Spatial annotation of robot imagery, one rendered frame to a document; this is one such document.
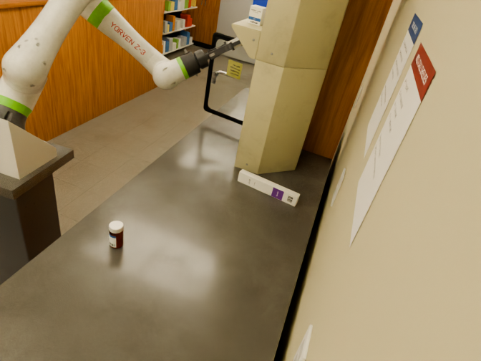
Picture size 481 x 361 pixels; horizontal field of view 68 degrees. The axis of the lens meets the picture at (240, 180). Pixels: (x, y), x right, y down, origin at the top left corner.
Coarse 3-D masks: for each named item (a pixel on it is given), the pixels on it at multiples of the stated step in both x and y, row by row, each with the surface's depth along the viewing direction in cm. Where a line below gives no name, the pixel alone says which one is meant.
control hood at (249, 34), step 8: (232, 24) 127; (240, 24) 128; (248, 24) 131; (240, 32) 128; (248, 32) 127; (256, 32) 126; (240, 40) 129; (248, 40) 128; (256, 40) 127; (248, 48) 130; (256, 48) 129; (248, 56) 131
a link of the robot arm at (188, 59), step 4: (188, 52) 144; (192, 52) 144; (180, 56) 145; (184, 56) 143; (188, 56) 143; (192, 56) 143; (184, 60) 143; (188, 60) 142; (192, 60) 143; (196, 60) 144; (184, 64) 142; (188, 64) 143; (192, 64) 143; (196, 64) 143; (188, 68) 143; (192, 68) 144; (196, 68) 144; (188, 72) 144; (192, 72) 145; (196, 72) 146; (192, 76) 148
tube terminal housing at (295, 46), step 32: (288, 0) 117; (320, 0) 119; (288, 32) 122; (320, 32) 127; (256, 64) 131; (288, 64) 129; (320, 64) 135; (256, 96) 137; (288, 96) 137; (256, 128) 144; (288, 128) 147; (256, 160) 151; (288, 160) 158
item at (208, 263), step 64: (128, 192) 128; (192, 192) 135; (256, 192) 143; (320, 192) 152; (64, 256) 100; (128, 256) 104; (192, 256) 109; (256, 256) 114; (0, 320) 82; (64, 320) 85; (128, 320) 88; (192, 320) 91; (256, 320) 94
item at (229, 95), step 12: (240, 48) 163; (216, 60) 172; (228, 60) 169; (240, 60) 166; (252, 60) 163; (228, 72) 172; (240, 72) 169; (252, 72) 166; (216, 84) 177; (228, 84) 174; (240, 84) 171; (216, 96) 180; (228, 96) 177; (240, 96) 174; (216, 108) 184; (228, 108) 180; (240, 108) 177
